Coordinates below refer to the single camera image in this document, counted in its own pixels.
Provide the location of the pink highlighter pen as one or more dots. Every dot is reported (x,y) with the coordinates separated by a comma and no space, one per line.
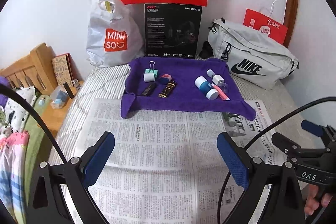
(221,93)

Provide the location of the colourful bedding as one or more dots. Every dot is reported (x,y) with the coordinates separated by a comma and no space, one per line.
(23,146)

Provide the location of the blue orange round tin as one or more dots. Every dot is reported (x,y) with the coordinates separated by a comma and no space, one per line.
(164,79)

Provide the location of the mint green binder clip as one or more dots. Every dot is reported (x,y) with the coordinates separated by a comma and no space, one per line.
(152,69)

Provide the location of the clear plastic cap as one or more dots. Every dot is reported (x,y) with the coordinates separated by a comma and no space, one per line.
(224,88)

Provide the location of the person right hand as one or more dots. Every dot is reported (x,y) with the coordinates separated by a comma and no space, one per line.
(312,204)

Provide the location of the decorated notebook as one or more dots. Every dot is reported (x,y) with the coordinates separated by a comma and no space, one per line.
(62,69)

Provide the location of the small white blue bottle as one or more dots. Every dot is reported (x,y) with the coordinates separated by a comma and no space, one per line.
(210,73)

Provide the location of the black gold tube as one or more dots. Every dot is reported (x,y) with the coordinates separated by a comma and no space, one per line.
(170,86)

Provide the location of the black rectangular small box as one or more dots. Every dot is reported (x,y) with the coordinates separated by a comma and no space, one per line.
(149,90)

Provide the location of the black headset box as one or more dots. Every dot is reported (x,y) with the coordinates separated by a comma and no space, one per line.
(172,30)

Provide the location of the grey Nike bag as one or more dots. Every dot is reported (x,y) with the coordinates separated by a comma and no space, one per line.
(250,54)

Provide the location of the white Miniso plastic bag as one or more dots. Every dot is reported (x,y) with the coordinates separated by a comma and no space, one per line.
(113,36)

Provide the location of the clear plastic box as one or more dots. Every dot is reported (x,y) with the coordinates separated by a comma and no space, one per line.
(59,97)

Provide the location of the red paper bag white handles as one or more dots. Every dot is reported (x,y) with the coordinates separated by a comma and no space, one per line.
(266,24)

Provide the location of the newspaper sheet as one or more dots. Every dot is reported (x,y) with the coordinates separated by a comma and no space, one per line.
(165,166)

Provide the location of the wooden headboard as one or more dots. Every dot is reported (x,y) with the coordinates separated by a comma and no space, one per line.
(35,69)

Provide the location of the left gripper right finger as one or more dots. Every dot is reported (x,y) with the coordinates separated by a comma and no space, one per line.
(236,159)

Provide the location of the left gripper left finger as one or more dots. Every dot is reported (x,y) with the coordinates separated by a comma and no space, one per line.
(95,158)

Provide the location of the white charger cube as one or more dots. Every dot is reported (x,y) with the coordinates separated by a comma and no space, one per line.
(218,80)

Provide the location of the white cylindrical roll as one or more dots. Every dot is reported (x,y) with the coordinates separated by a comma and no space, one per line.
(149,77)

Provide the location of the purple towel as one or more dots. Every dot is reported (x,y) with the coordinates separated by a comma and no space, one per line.
(185,96)

